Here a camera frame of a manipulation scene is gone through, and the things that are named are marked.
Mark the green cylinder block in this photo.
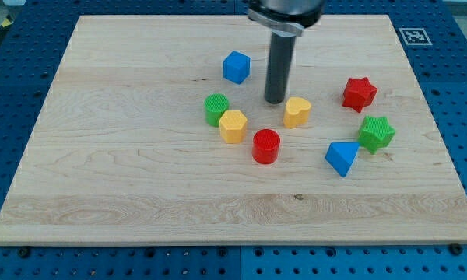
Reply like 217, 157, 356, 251
204, 93, 230, 127

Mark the white fiducial marker tag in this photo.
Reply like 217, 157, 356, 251
399, 27, 432, 46

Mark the black cylindrical pointer rod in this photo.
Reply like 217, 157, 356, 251
264, 32, 296, 104

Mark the blue triangle block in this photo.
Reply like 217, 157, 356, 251
325, 142, 360, 177

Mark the light wooden board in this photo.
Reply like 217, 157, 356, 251
0, 15, 467, 247

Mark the blue cube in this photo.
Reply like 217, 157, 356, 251
223, 51, 251, 84

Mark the red star block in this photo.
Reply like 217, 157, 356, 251
342, 77, 378, 113

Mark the red cylinder block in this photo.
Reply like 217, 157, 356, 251
252, 129, 281, 164

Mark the yellow hexagon block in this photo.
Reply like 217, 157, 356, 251
219, 110, 248, 144

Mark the green star block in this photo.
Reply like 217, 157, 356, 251
357, 115, 396, 154

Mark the yellow heart block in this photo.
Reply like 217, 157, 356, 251
283, 96, 312, 128

